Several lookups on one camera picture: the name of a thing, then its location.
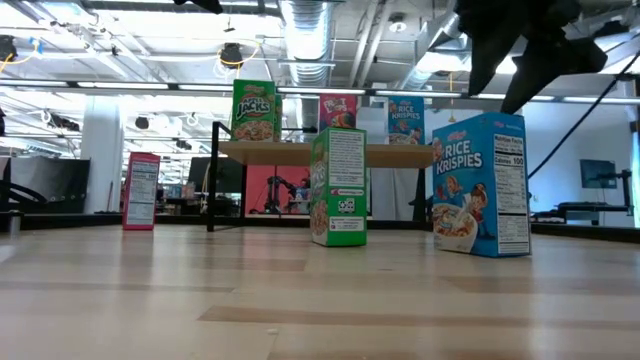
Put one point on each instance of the silver ribbed ventilation duct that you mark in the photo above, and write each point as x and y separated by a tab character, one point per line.
305	50

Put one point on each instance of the red Froot Loops cereal box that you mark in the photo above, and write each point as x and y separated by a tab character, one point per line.
141	192
337	112

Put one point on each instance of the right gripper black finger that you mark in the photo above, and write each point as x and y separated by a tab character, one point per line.
550	65
490	55

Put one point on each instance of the green Apple Jacks cereal box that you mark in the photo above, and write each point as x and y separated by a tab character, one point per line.
254	112
340	200
279	120

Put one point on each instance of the black fabric partition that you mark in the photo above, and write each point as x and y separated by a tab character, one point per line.
47	185

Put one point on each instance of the black monitor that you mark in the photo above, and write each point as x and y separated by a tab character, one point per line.
227	174

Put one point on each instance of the round white ceiling fixture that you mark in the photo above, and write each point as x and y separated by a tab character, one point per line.
397	22

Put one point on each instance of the black ceiling device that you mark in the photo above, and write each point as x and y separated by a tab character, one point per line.
6	47

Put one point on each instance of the silver smooth ventilation duct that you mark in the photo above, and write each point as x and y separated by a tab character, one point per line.
440	35

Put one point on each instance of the black standing desk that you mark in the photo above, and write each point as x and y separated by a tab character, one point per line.
595	205

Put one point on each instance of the white column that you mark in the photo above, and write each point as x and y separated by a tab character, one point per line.
102	155

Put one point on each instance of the white curtain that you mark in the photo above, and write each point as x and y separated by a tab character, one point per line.
395	192

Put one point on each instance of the blue Rice Krispies cereal box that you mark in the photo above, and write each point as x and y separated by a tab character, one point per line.
406	120
475	190

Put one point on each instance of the black idle robot arm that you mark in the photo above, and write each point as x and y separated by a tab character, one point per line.
280	192

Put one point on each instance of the grey metal cylinder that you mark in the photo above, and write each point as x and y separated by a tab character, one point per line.
15	222

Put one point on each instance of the black ceiling camera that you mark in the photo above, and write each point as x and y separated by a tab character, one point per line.
231	55

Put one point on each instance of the black ceiling speaker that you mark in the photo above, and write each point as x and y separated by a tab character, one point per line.
141	122

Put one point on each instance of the dark monitor on arm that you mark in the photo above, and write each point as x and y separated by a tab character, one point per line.
597	173

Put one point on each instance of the wooden shelf with black frame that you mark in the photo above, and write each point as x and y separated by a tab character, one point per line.
270	153

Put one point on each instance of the pink panel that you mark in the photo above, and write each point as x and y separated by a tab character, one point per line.
260	175

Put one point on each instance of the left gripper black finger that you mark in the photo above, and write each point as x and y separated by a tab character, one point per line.
205	4

